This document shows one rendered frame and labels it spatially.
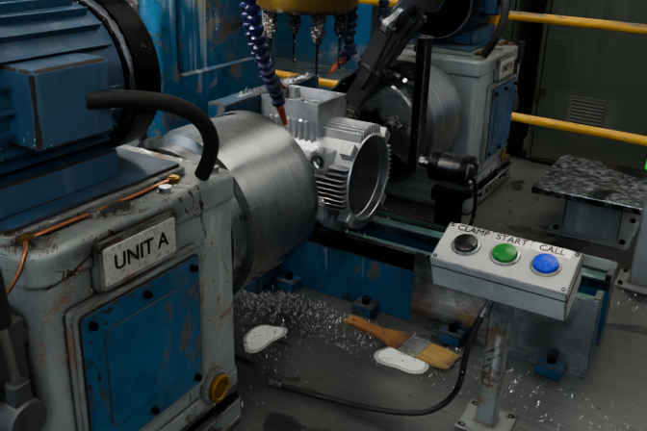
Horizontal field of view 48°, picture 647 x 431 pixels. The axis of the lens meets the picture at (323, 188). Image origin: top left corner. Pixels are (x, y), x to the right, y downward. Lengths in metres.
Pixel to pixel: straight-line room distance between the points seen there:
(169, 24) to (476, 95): 0.71
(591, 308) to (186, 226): 0.61
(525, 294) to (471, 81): 0.81
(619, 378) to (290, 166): 0.60
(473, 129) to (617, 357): 0.63
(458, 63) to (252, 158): 0.75
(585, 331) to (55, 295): 0.76
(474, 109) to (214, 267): 0.91
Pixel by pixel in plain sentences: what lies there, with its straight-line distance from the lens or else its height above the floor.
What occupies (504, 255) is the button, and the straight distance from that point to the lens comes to 0.90.
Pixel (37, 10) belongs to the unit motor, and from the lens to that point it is 0.79.
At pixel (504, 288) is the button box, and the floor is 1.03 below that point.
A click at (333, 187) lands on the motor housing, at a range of 1.22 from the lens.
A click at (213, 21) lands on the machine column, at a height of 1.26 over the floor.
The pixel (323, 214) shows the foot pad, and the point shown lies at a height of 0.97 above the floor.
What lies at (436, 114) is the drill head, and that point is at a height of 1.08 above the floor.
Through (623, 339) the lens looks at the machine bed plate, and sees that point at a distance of 1.33.
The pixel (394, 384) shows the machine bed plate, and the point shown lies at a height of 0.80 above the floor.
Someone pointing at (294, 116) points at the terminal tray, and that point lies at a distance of 1.27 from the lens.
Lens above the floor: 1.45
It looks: 21 degrees down
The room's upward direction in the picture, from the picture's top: 2 degrees clockwise
